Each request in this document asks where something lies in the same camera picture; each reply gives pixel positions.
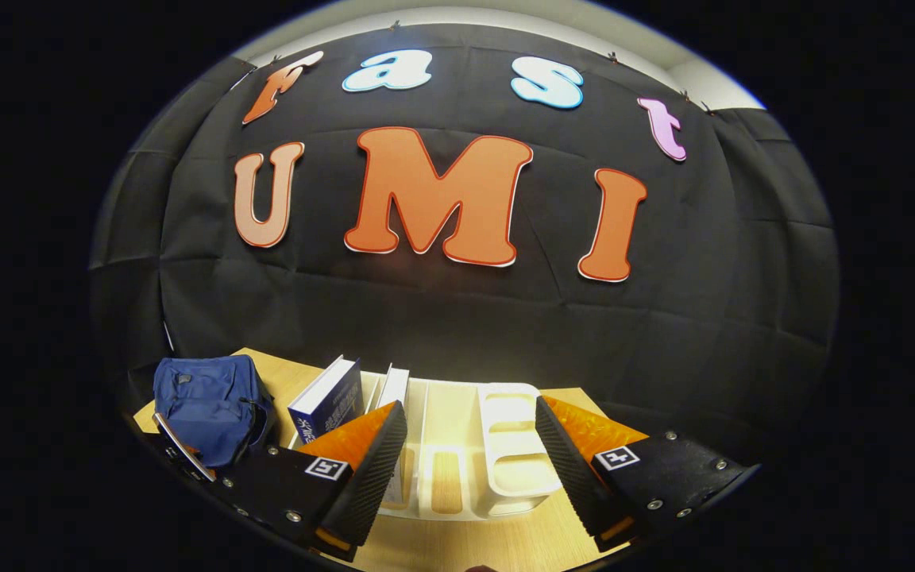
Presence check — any blue book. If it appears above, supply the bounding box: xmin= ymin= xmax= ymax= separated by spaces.
xmin=288 ymin=355 xmax=364 ymax=445

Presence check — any white book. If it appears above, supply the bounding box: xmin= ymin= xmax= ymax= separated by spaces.
xmin=375 ymin=364 xmax=411 ymax=506

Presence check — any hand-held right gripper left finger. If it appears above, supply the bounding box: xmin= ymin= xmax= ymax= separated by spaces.
xmin=207 ymin=400 xmax=409 ymax=562

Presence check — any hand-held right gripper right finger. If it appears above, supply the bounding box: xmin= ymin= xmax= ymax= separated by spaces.
xmin=535 ymin=394 xmax=762 ymax=554

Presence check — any blue schoolbag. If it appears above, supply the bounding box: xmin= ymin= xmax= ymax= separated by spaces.
xmin=152 ymin=354 xmax=277 ymax=470

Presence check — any white bookshelf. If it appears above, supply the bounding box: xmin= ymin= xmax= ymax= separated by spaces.
xmin=291 ymin=369 xmax=566 ymax=523

